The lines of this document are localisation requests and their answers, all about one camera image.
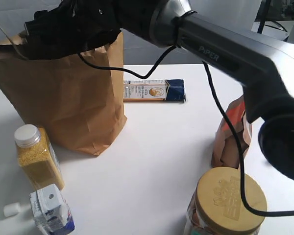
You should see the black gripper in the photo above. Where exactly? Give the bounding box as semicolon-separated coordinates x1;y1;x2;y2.
24;0;121;57

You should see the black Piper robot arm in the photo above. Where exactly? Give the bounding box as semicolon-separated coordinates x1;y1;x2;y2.
24;0;294;180

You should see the brown paper bag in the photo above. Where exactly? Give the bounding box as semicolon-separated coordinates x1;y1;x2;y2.
0;34;126;156

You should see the flat blue orange package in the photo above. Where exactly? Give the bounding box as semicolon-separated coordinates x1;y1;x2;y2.
123;79;186;102

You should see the yellow millet plastic bottle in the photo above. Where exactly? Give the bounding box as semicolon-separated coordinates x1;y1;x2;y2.
14;124;65;190

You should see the blue white milk carton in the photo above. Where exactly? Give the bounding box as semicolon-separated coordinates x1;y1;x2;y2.
29;184;75;235

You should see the small white cylinder left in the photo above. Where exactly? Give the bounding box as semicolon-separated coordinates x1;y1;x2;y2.
3;202;21;217

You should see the black tripod stand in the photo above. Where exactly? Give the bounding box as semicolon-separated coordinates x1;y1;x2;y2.
257;0;271;34

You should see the brown kraft stand-up pouch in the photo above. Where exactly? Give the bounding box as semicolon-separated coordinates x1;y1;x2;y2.
211;96;252;168

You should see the jar with yellow lid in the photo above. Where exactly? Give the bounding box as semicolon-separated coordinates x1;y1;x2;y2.
184;167;264;235

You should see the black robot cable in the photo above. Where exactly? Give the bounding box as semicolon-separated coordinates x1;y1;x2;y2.
77;45;294;217

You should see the black cable loops background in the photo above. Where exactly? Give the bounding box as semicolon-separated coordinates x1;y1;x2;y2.
262;21;289;42

